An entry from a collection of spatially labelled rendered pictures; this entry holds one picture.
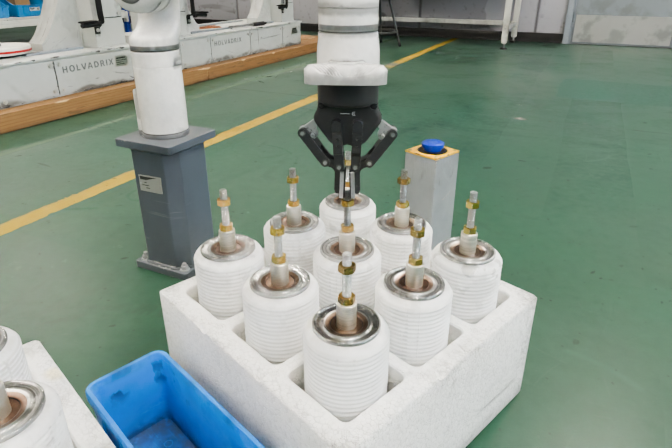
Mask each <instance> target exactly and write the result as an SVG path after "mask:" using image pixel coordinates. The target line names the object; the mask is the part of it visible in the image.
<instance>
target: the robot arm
mask: <svg viewBox="0 0 672 448"><path fill-rule="evenodd" d="M115 1H116V2H117V4H118V5H120V6H121V7H122V8H124V9H125V10H128V11H130V12H134V13H137V17H138V22H137V25H136V28H135V30H134V31H133V32H132V33H131V34H130V36H129V47H130V52H131V59H132V65H133V72H134V78H135V85H136V88H135V89H133V96H134V103H135V109H136V115H137V122H138V128H139V135H142V136H143V137H144V138H146V139H151V140H170V139H176V138H180V137H183V136H186V135H187V134H189V127H188V118H187V109H186V100H185V91H184V83H183V74H182V65H181V57H180V49H179V37H180V34H181V16H180V2H179V0H115ZM318 6H319V7H318V30H319V31H318V43H317V64H309V65H307V67H306V68H305V69H304V83H305V84H308V85H317V98H318V105H317V110H316V111H315V114H314V119H312V120H311V121H309V122H308V123H307V124H302V125H301V126H300V128H299V130H298V136H299V137H300V138H301V140H302V141H303V142H304V143H305V145H306V146H307V147H308V149H309V150H310V151H311V152H312V154H313V155H314V156H315V157H316V159H317V160H318V161H319V162H320V164H321V165H322V166H323V167H327V166H328V167H330V168H332V169H333V170H334V171H335V183H334V190H335V193H339V198H344V197H345V180H346V167H345V157H344V145H351V146H352V151H351V166H350V170H349V186H350V199H353V198H355V194H359V192H360V171H361V170H362V169H363V168H366V167H368V168H371V167H373V166H374V164H375V163H376V162H377V161H378V159H379V158H380V157H381V156H382V155H383V153H384V152H385V151H386V150H387V148H388V147H389V146H390V145H391V144H392V142H393V141H394V140H395V139H396V138H397V135H398V134H397V128H396V126H395V125H389V124H388V123H387V122H385V121H384V120H383V119H382V114H381V112H380V110H379V107H378V96H379V85H386V84H387V71H388V70H387V69H386V68H385V67H384V65H379V61H380V48H379V38H378V31H377V30H378V21H379V7H378V6H379V0H318ZM317 126H318V127H319V128H320V130H321V131H322V132H323V134H324V135H325V136H326V138H327V139H328V140H329V141H330V142H331V143H332V144H333V155H334V156H333V155H331V154H330V153H329V152H328V150H327V149H326V148H325V147H324V145H323V144H322V143H321V141H320V140H319V139H318V137H317V136H318V130H317ZM377 127H379V131H378V138H379V139H378V140H377V141H376V143H375V144H374V145H373V146H372V148H371V149H370V150H369V151H368V153H367V154H366V155H364V156H361V145H362V144H364V143H365V142H366V141H367V140H368V139H369V137H370V136H371V135H372V133H373V132H374V131H375V130H376V128H377Z"/></svg>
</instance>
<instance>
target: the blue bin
mask: <svg viewBox="0 0 672 448"><path fill-rule="evenodd" d="M85 393H86V397H87V400H88V402H89V404H90V405H91V406H92V408H93V409H94V411H95V414H96V418H97V421H98V423H99V425H100V426H101V428H102V429H103V430H104V432H105V433H106V434H107V436H108V437H109V439H110V440H111V441H112V443H113V444H114V446H115V447H116V448H265V447H264V446H263V445H262V444H261V443H260V442H259V441H258V440H257V439H256V438H255V437H254V436H253V435H252V434H251V433H250V432H249V431H248V430H247V429H246V428H245V427H243V426H242V425H241V424H240V423H239V422H238V421H237V420H236V419H235V418H234V417H233V416H232V415H231V414H230V413H229V412H228V411H227V410H226V409H225V408H224V407H223V406H222V405H221V404H219V403H218V402H217V401H216V400H215V399H214V398H213V397H212V396H211V395H210V394H209V393H208V392H207V391H206V390H205V389H204V388H203V387H202V386H201V385H200V384H199V383H198V382H197V381H195V380H194V379H193V378H192V377H191V376H190V375H189V374H188V373H187V372H186V371H185V370H184V369H183V368H182V367H181V366H180V365H179V364H178V363H177V362H176V361H175V360H174V359H172V358H171V357H170V356H169V355H168V354H167V353H166V352H164V351H160V350H157V351H153V352H150V353H148V354H146V355H144V356H142V357H140V358H138V359H136V360H135V361H133V362H131V363H129V364H127V365H125V366H123V367H121V368H119V369H117V370H115V371H113V372H111V373H109V374H107V375H105V376H103V377H101V378H99V379H97V380H95V381H93V382H92V383H90V385H89V386H88V387H87V388H86V391H85Z"/></svg>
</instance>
